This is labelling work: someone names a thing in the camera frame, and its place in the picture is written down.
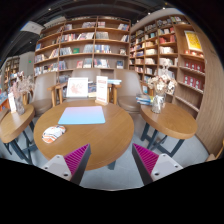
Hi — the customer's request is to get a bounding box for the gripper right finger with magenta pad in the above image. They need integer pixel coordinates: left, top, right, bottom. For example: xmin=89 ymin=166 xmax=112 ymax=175
xmin=132 ymin=144 xmax=182 ymax=185

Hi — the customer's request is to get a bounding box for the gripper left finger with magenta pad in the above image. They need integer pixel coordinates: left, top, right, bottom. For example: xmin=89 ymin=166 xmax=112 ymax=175
xmin=42 ymin=144 xmax=91 ymax=185

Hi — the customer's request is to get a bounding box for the light blue mouse pad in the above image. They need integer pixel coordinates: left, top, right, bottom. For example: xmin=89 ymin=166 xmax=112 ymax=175
xmin=58 ymin=106 xmax=105 ymax=125

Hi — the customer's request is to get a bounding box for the round wooden centre table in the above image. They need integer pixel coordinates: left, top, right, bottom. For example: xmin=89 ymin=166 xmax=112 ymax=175
xmin=34 ymin=100 xmax=134 ymax=170

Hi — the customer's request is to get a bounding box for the round wooden table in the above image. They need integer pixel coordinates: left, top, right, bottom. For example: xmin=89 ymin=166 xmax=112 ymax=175
xmin=0 ymin=104 xmax=35 ymax=165
xmin=140 ymin=102 xmax=198 ymax=157
xmin=34 ymin=100 xmax=134 ymax=170

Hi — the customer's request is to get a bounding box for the round wooden right table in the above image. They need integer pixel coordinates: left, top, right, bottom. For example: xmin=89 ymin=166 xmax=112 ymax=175
xmin=140 ymin=102 xmax=198 ymax=157

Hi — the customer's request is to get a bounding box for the stack of books on chair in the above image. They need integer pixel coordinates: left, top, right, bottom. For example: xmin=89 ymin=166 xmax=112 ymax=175
xmin=136 ymin=94 xmax=153 ymax=105

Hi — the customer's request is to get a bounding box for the round wooden left table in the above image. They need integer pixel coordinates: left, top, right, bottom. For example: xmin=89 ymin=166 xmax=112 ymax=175
xmin=0 ymin=104 xmax=35 ymax=165

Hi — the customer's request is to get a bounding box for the beige armchair left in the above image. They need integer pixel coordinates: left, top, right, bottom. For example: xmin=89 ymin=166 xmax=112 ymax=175
xmin=31 ymin=72 xmax=56 ymax=116

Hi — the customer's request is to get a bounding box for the white framed picture card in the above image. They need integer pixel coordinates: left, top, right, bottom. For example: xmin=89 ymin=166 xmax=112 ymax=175
xmin=66 ymin=77 xmax=88 ymax=98

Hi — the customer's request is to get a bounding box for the small white card left table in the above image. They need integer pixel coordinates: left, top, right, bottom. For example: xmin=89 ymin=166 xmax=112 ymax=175
xmin=8 ymin=92 xmax=16 ymax=113

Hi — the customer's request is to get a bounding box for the glass vase with dried flowers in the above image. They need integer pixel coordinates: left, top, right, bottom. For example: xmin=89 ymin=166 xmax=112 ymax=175
xmin=148 ymin=69 xmax=177 ymax=114

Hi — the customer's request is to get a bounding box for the beige armchair right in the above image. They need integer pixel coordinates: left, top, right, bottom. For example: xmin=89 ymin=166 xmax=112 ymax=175
xmin=114 ymin=68 xmax=145 ymax=113

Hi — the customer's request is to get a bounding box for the white red standing sign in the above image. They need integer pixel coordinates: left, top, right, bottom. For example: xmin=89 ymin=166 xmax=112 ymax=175
xmin=96 ymin=76 xmax=108 ymax=105

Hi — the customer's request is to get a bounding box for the left vase with dried flowers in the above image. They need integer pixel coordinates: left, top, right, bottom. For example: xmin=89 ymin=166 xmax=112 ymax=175
xmin=10 ymin=72 xmax=35 ymax=115

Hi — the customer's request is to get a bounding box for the large wooden bookshelf centre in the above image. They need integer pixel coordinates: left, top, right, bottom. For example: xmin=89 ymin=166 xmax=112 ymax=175
xmin=33 ymin=15 xmax=132 ymax=81

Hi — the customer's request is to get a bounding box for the yellow poster on shelf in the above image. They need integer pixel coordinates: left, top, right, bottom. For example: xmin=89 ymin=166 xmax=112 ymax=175
xmin=184 ymin=30 xmax=202 ymax=52

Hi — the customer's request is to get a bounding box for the wooden bookshelf right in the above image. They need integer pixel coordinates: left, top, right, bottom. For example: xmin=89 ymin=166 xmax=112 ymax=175
xmin=129 ymin=14 xmax=205 ymax=118

